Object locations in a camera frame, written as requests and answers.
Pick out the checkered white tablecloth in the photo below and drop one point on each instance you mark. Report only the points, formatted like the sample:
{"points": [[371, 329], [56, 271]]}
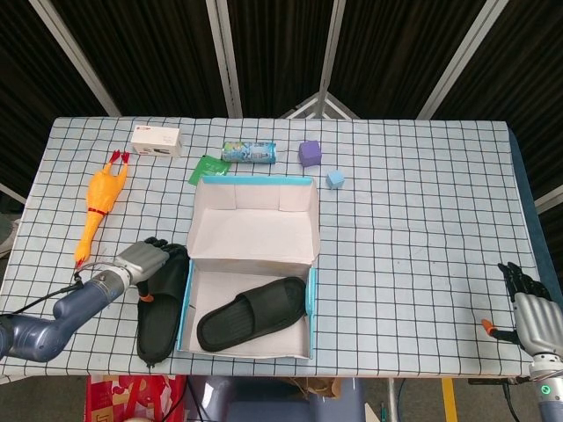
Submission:
{"points": [[418, 242]]}

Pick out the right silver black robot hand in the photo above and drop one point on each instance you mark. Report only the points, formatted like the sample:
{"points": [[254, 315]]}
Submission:
{"points": [[538, 318]]}

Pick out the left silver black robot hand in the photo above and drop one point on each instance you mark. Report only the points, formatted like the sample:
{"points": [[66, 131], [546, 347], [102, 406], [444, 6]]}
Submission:
{"points": [[141, 261]]}

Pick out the left blue grey robot arm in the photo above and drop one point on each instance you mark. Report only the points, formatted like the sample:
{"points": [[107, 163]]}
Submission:
{"points": [[57, 321]]}

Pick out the right blue grey robot arm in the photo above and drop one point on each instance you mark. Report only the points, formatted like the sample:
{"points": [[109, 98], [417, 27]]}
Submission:
{"points": [[547, 387]]}

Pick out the white metal frame bar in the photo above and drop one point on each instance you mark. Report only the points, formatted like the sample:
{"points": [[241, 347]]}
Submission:
{"points": [[11, 192], [550, 200]]}

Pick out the purple cube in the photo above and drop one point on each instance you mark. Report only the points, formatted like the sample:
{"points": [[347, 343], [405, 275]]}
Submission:
{"points": [[310, 153]]}

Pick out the metal table leg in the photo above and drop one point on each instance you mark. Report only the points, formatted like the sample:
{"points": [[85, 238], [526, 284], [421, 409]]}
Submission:
{"points": [[391, 400]]}

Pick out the yellow rubber chicken toy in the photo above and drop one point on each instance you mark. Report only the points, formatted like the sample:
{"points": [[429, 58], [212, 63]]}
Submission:
{"points": [[102, 193]]}

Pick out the black slipper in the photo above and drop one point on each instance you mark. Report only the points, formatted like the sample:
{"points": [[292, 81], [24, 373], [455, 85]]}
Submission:
{"points": [[246, 316], [158, 325]]}

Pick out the white triangular metal frame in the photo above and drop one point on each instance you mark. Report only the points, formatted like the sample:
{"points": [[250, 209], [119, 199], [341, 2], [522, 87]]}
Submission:
{"points": [[325, 103]]}

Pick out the green sachet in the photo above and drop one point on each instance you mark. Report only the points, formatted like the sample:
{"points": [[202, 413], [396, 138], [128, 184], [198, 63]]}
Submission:
{"points": [[209, 169]]}

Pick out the light blue shoe box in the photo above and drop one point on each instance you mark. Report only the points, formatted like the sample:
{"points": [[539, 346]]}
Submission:
{"points": [[253, 228]]}

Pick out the white stapler carton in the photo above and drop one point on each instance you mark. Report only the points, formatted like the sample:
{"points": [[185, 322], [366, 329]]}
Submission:
{"points": [[156, 140]]}

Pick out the white metal frame post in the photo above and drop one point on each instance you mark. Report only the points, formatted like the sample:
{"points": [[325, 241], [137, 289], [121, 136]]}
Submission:
{"points": [[226, 57], [75, 57], [462, 57], [332, 53]]}

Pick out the red patterned bag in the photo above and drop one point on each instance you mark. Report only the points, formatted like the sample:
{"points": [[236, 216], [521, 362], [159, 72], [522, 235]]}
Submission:
{"points": [[132, 395]]}

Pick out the blue green snack tube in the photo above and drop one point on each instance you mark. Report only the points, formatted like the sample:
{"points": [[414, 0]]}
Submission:
{"points": [[248, 152]]}

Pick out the brown paper bag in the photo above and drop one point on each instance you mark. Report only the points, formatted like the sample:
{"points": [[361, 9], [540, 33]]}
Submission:
{"points": [[316, 387]]}

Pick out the light blue cube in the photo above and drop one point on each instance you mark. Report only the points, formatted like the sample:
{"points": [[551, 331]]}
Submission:
{"points": [[335, 180]]}

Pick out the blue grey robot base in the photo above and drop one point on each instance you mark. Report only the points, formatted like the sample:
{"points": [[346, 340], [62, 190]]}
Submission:
{"points": [[264, 404]]}

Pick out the dark brown curtain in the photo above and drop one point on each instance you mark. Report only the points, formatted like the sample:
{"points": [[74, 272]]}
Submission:
{"points": [[154, 44]]}

